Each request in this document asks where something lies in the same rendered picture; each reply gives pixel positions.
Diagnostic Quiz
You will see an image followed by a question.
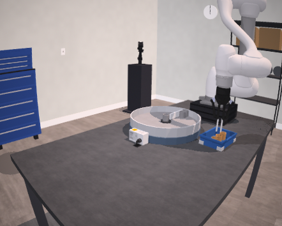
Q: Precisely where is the blue crate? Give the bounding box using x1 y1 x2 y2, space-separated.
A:
199 127 237 152

